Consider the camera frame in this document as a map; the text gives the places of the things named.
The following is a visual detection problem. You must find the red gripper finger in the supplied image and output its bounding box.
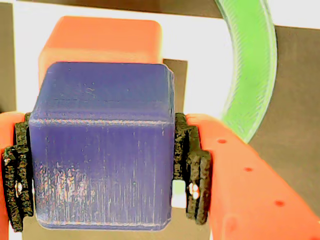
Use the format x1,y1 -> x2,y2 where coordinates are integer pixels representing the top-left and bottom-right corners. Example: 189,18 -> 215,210
173,112 -> 320,240
0,111 -> 35,240

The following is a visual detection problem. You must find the blue cube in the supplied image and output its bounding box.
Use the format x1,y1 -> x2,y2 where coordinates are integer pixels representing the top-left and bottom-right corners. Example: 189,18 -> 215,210
28,62 -> 176,231

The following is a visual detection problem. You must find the red cube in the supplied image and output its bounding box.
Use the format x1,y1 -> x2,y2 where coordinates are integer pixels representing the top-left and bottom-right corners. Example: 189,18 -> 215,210
38,16 -> 164,89

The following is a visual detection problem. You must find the checkerboard marker mat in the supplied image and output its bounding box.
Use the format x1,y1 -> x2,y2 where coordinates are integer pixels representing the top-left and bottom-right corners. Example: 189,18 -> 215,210
0,0 -> 320,240

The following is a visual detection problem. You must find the green ring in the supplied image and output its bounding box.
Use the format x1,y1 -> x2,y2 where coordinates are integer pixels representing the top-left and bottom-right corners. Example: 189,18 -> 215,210
172,0 -> 278,197

